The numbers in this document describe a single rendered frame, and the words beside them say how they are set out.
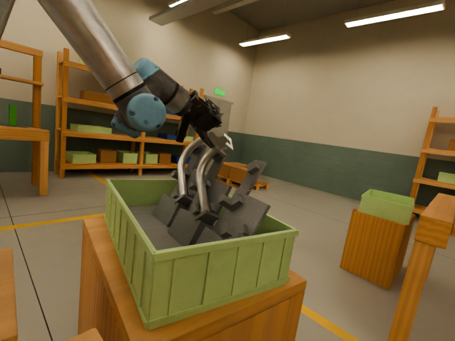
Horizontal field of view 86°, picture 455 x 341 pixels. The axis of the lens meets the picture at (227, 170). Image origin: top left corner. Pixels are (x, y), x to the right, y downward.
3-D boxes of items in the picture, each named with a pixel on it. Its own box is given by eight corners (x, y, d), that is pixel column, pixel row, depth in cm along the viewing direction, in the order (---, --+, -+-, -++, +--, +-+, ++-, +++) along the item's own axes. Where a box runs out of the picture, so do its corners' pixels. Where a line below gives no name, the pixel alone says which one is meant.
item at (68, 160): (194, 174, 648) (205, 87, 615) (60, 178, 431) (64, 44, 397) (183, 170, 685) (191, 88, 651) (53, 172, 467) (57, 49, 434)
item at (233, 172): (212, 178, 623) (214, 161, 616) (235, 178, 677) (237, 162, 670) (244, 191, 535) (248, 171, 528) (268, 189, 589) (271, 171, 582)
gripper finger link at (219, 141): (234, 151, 74) (216, 126, 73) (220, 161, 77) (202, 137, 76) (237, 148, 77) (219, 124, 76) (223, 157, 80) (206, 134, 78)
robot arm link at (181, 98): (160, 110, 67) (162, 93, 72) (174, 120, 70) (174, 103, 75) (179, 93, 64) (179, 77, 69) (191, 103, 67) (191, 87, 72)
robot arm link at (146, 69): (120, 82, 63) (137, 55, 64) (156, 107, 70) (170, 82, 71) (129, 82, 57) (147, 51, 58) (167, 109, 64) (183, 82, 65)
